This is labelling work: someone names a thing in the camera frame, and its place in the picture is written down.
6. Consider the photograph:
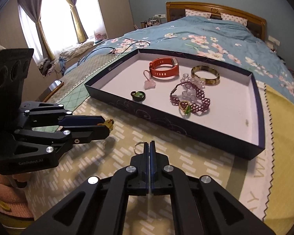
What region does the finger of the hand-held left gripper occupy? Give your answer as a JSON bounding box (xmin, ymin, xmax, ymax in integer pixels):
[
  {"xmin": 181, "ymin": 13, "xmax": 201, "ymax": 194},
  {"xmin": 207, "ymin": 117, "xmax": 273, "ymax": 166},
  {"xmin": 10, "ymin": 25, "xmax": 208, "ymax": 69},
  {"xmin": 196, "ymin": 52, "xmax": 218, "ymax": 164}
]
[
  {"xmin": 19, "ymin": 101, "xmax": 106, "ymax": 128},
  {"xmin": 13, "ymin": 125, "xmax": 111, "ymax": 162}
]

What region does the orange smartwatch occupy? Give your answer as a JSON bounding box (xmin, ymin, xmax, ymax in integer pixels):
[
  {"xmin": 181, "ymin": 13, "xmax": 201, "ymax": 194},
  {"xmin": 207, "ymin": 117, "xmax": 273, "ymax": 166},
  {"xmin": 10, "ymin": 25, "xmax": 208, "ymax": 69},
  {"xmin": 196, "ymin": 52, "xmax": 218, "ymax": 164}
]
[{"xmin": 148, "ymin": 57, "xmax": 180, "ymax": 80}]

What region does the dark blue box lid tray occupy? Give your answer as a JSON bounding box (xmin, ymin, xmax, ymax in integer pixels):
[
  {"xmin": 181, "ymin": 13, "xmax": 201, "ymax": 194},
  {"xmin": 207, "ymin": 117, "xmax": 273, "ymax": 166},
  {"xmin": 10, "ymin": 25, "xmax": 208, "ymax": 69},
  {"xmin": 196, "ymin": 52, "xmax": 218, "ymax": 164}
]
[{"xmin": 84, "ymin": 48, "xmax": 265, "ymax": 161}]

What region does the folded pale quilt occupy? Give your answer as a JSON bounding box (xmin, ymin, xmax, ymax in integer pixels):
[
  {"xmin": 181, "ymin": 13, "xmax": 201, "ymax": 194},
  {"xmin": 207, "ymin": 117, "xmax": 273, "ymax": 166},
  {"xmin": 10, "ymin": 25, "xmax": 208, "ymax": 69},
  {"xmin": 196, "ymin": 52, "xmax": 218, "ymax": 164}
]
[{"xmin": 60, "ymin": 41, "xmax": 95, "ymax": 57}]

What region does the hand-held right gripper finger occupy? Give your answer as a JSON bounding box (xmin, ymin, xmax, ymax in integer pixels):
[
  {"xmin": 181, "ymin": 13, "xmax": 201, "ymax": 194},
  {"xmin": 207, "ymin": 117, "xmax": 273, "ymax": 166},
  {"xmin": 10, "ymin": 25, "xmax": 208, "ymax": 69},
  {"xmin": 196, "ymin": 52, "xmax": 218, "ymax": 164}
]
[
  {"xmin": 22, "ymin": 141, "xmax": 151, "ymax": 235},
  {"xmin": 150, "ymin": 140, "xmax": 272, "ymax": 235}
]

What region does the grey and yellow curtain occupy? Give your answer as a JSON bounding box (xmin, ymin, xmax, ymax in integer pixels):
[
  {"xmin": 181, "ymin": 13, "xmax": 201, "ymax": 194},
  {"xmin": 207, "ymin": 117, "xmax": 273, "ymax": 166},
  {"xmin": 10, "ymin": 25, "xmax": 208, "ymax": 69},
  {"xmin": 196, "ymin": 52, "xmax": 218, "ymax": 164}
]
[
  {"xmin": 54, "ymin": 0, "xmax": 89, "ymax": 43},
  {"xmin": 17, "ymin": 0, "xmax": 44, "ymax": 60}
]

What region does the person's left forearm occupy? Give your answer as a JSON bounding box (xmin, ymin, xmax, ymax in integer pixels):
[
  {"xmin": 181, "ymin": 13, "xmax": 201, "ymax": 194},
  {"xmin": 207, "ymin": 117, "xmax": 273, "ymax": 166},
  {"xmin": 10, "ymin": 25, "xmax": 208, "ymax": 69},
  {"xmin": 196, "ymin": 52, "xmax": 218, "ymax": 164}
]
[{"xmin": 0, "ymin": 163, "xmax": 36, "ymax": 220}]

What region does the silver ring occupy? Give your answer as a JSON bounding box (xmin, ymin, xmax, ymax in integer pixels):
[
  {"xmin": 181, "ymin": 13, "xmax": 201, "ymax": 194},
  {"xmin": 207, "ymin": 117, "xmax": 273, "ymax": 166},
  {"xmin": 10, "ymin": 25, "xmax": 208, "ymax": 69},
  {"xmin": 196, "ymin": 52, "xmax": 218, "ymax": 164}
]
[{"xmin": 133, "ymin": 141, "xmax": 146, "ymax": 155}]

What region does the yellow white zigzag cloth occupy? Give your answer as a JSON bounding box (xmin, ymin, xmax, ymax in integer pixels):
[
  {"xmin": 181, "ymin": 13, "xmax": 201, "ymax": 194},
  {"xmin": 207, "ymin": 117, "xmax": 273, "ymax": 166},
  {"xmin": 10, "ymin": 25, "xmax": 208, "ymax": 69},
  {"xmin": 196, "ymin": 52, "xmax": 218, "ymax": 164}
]
[{"xmin": 220, "ymin": 80, "xmax": 294, "ymax": 230}]

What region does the cluster of cosmetics bottles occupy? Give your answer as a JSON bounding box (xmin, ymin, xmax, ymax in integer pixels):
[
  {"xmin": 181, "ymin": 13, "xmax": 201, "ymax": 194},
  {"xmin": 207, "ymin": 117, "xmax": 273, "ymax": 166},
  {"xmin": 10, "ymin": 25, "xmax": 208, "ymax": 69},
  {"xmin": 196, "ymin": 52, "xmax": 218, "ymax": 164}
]
[{"xmin": 140, "ymin": 15, "xmax": 162, "ymax": 29}]

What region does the pink flower charm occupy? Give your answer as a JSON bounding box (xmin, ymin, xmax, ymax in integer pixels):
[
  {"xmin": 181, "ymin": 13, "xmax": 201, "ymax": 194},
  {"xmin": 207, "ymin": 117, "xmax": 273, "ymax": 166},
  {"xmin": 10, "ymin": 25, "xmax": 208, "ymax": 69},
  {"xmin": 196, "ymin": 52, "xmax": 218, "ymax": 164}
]
[{"xmin": 142, "ymin": 70, "xmax": 157, "ymax": 90}]

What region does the clear bead bracelet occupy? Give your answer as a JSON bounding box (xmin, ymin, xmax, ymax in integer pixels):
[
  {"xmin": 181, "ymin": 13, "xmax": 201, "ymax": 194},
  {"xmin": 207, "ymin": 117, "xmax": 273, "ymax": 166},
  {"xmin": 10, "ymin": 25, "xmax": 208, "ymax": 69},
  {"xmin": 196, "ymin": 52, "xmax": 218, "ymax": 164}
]
[{"xmin": 180, "ymin": 73, "xmax": 207, "ymax": 103}]

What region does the gold ring with green stone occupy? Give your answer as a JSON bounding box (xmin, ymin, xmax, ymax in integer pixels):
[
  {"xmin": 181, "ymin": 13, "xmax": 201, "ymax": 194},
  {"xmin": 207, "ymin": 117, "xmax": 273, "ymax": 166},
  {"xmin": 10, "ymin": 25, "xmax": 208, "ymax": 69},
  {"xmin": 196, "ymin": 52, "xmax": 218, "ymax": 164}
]
[{"xmin": 178, "ymin": 100, "xmax": 193, "ymax": 115}]

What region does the amber bangle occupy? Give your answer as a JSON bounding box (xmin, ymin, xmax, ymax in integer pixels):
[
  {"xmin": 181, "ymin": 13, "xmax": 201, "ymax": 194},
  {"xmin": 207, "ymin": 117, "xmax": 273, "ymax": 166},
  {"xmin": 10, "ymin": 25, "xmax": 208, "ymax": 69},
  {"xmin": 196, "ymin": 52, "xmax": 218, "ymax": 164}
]
[{"xmin": 191, "ymin": 65, "xmax": 221, "ymax": 86}]

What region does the small gold ring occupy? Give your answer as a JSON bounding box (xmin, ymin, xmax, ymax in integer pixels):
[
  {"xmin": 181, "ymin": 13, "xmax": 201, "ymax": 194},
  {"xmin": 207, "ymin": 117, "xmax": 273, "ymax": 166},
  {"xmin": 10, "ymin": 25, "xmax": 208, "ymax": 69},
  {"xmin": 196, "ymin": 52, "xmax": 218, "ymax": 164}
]
[{"xmin": 98, "ymin": 119, "xmax": 114, "ymax": 130}]

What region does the black charger cable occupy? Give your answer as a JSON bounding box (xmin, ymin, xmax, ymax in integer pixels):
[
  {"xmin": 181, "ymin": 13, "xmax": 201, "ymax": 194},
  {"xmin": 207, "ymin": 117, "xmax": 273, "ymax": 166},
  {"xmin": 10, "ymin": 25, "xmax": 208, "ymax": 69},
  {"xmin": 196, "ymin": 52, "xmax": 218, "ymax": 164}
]
[{"xmin": 77, "ymin": 40, "xmax": 151, "ymax": 64}]

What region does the green beige patterned table mat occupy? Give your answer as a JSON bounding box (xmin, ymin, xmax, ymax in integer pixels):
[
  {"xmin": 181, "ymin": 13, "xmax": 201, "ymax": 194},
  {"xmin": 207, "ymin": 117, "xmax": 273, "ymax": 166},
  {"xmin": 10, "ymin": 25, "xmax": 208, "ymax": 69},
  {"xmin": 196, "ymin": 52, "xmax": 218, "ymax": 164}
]
[{"xmin": 22, "ymin": 53, "xmax": 238, "ymax": 235}]

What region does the dotted white pillow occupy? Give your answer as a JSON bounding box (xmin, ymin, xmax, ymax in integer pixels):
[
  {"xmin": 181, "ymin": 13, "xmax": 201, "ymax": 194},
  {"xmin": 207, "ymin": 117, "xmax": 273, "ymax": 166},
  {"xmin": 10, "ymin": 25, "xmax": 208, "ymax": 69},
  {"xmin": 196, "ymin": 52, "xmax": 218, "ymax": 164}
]
[
  {"xmin": 185, "ymin": 8, "xmax": 211, "ymax": 19},
  {"xmin": 221, "ymin": 12, "xmax": 248, "ymax": 26}
]

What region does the wooden headboard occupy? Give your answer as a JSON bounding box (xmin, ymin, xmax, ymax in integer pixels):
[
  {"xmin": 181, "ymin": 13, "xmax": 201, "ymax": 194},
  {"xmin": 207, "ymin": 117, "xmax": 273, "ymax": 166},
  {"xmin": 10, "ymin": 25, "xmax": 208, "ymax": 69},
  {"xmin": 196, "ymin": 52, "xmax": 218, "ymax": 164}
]
[{"xmin": 165, "ymin": 1, "xmax": 267, "ymax": 41}]

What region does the purple beaded bracelet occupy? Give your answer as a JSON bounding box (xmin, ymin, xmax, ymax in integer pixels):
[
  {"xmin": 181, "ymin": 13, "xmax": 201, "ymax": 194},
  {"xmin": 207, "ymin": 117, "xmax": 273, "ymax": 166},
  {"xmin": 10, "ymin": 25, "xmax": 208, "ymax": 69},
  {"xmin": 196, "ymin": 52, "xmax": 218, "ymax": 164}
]
[{"xmin": 169, "ymin": 82, "xmax": 212, "ymax": 116}]

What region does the blue floral bed blanket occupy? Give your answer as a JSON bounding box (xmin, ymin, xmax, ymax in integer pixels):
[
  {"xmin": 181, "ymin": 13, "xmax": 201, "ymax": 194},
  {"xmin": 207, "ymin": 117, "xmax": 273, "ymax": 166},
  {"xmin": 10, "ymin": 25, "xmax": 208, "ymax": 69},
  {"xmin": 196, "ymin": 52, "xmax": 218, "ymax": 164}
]
[{"xmin": 64, "ymin": 15, "xmax": 294, "ymax": 89}]

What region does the pile of dark clothes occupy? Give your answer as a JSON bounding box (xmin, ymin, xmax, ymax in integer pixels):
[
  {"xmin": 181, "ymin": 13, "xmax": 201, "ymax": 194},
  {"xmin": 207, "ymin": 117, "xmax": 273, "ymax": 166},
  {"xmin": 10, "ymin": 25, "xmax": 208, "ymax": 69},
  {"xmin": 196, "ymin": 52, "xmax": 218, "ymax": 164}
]
[{"xmin": 38, "ymin": 57, "xmax": 56, "ymax": 75}]

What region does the green stone black ring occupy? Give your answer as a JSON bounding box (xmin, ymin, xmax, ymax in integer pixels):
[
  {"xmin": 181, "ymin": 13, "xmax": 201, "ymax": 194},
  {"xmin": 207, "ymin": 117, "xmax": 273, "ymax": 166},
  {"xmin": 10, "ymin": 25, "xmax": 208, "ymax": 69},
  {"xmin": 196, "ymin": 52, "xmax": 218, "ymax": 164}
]
[{"xmin": 130, "ymin": 90, "xmax": 146, "ymax": 103}]

